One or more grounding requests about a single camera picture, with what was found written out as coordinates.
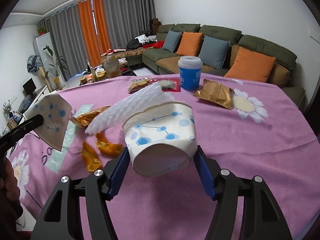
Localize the crushed white blue-dotted cup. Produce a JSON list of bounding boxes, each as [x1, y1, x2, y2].
[[23, 91, 72, 151]]

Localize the white blue-dotted paper bowl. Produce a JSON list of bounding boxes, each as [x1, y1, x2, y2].
[[123, 101, 197, 177]]

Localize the person's left hand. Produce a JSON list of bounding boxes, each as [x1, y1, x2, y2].
[[1, 157, 20, 201]]

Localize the white black TV cabinet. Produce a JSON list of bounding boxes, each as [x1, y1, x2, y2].
[[2, 86, 49, 135]]

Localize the small black monitor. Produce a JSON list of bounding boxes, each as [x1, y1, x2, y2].
[[23, 78, 36, 95]]

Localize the orange peel pieces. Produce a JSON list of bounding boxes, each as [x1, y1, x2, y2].
[[70, 106, 123, 172]]

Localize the tall green potted plant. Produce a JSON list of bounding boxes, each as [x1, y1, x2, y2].
[[43, 45, 67, 90]]

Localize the pink floral tablecloth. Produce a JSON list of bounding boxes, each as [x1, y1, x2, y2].
[[9, 74, 319, 239]]

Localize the white standing air conditioner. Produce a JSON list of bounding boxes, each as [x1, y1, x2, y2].
[[33, 33, 57, 88]]

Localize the white foam net sleeve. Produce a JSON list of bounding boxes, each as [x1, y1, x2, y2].
[[85, 82, 175, 135]]

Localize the dark coffee table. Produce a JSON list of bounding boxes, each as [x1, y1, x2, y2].
[[79, 61, 134, 86]]

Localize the gold foil snack bag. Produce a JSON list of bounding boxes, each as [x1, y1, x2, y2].
[[193, 79, 233, 110]]

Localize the orange curtain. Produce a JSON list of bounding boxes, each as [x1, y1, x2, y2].
[[78, 0, 112, 67]]

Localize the clear cracker packet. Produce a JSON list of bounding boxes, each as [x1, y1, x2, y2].
[[128, 77, 150, 94]]

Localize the orange cushion near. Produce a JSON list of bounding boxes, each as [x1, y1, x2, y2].
[[224, 47, 276, 82]]

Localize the red snack wrapper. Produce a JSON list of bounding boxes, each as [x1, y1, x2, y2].
[[149, 78, 181, 92]]

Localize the blue cup with white lid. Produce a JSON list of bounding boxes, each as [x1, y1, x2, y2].
[[178, 56, 203, 91]]

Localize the pile of clothes on sofa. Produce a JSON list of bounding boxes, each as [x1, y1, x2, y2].
[[101, 34, 164, 56]]

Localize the green sectional sofa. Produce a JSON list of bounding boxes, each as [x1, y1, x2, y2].
[[156, 23, 305, 110]]

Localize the grey-blue cushion near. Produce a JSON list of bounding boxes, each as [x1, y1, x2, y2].
[[199, 35, 231, 69]]

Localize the grey-blue cushion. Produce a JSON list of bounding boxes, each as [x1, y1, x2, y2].
[[199, 35, 231, 69], [162, 30, 182, 53]]

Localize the grey curtains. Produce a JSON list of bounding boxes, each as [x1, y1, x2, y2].
[[37, 0, 156, 80]]

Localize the grey-blue cushion far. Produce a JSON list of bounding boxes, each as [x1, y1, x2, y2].
[[162, 30, 182, 53]]

